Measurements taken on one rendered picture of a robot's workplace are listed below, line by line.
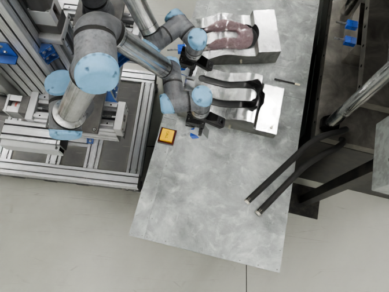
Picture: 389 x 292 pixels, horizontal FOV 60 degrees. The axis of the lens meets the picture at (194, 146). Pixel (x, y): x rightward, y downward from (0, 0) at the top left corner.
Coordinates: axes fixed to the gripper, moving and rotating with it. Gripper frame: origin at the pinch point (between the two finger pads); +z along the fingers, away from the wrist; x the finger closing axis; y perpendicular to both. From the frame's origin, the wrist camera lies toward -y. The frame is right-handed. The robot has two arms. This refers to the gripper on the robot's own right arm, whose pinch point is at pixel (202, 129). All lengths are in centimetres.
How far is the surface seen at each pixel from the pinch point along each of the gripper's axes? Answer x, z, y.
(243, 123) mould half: -10.0, 4.6, -18.7
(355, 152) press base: -18, 26, -83
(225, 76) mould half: -33.5, 6.6, -5.0
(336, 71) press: -58, 16, -64
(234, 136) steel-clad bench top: -6.2, 14.9, -16.2
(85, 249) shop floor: 66, 95, 59
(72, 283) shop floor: 88, 95, 60
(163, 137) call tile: 4.3, 11.3, 17.6
